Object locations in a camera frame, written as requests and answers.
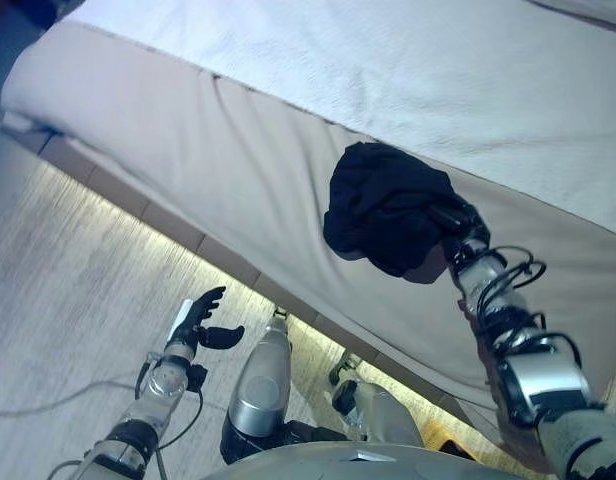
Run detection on grey bed base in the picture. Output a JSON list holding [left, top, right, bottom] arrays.
[[0, 112, 539, 471]]

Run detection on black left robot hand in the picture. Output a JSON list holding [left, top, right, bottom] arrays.
[[175, 286, 246, 351]]

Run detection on left robot leg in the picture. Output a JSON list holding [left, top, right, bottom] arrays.
[[220, 309, 349, 464]]

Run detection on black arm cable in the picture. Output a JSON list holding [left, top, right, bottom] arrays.
[[135, 349, 205, 480], [455, 244, 589, 431]]

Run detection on black garment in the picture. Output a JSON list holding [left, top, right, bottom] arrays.
[[322, 141, 469, 286]]

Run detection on white textured bed sheet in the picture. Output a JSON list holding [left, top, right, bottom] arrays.
[[62, 0, 616, 241]]

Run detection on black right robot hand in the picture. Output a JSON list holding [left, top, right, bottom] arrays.
[[427, 197, 492, 251]]

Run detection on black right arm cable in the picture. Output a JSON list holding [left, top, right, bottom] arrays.
[[455, 244, 589, 431]]

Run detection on grey striped area rug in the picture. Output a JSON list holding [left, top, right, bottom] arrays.
[[0, 159, 339, 480]]

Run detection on grey floor cable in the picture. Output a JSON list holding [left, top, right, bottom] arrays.
[[0, 379, 139, 416]]

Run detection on grey robot torso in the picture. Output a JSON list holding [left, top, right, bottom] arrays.
[[202, 439, 529, 480]]

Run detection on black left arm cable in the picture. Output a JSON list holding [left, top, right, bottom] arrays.
[[135, 349, 205, 480]]

